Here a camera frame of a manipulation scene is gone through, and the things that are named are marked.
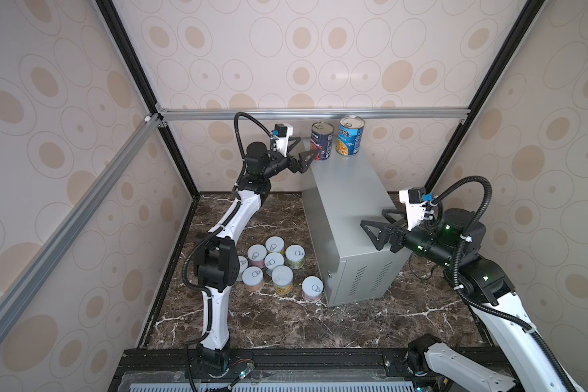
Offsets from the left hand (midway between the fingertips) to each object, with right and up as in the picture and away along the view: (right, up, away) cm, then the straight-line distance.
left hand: (313, 139), depth 75 cm
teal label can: (-14, -40, +15) cm, 45 cm away
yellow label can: (-10, -45, +9) cm, 47 cm away
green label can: (-6, -38, +17) cm, 42 cm away
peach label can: (-21, -46, +11) cm, 52 cm away
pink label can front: (0, -48, +8) cm, 49 cm away
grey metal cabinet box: (+7, -17, -2) cm, 19 cm away
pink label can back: (-21, -38, +17) cm, 47 cm away
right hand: (+14, -24, -14) cm, 31 cm away
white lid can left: (-25, -42, +15) cm, 51 cm away
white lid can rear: (-14, -34, +20) cm, 42 cm away
